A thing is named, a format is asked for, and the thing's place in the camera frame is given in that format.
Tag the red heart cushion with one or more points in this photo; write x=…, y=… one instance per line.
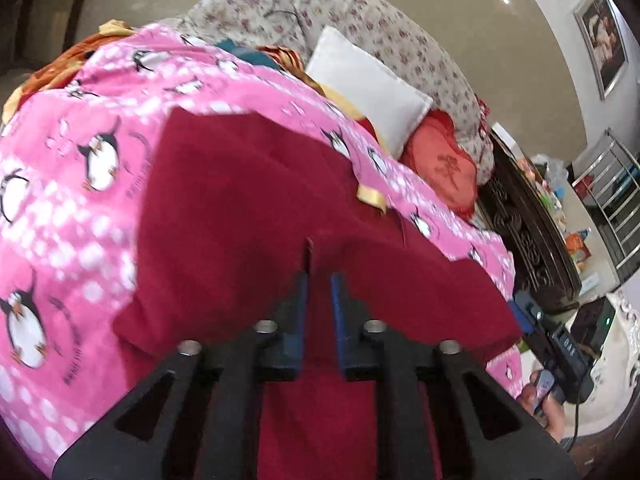
x=440, y=165

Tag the metal rack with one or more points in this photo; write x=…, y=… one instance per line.
x=612, y=200

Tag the teal cloth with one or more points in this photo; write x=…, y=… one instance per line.
x=245, y=52

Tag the white pillow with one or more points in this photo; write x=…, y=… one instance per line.
x=367, y=87

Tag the clutter of packets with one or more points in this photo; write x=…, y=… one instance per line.
x=555, y=195

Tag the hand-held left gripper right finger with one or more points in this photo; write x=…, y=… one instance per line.
x=341, y=320

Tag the pink penguin print blanket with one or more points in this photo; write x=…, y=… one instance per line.
x=75, y=210

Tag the dark red garment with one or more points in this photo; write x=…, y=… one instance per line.
x=250, y=210

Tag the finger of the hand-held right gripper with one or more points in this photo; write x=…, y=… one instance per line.
x=525, y=312

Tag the person's right hand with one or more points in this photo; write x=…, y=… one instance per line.
x=552, y=417

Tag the small floral pillow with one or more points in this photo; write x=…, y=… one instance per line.
x=235, y=10

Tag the framed wall picture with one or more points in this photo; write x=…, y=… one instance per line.
x=602, y=42

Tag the dark carved wooden headboard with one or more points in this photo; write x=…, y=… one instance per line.
x=530, y=240

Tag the large floral pillow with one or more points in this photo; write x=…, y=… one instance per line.
x=400, y=35

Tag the orange striped cloth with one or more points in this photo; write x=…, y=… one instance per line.
x=282, y=57

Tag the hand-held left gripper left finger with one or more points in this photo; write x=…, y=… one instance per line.
x=295, y=320

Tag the white lace cloth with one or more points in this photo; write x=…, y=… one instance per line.
x=620, y=360

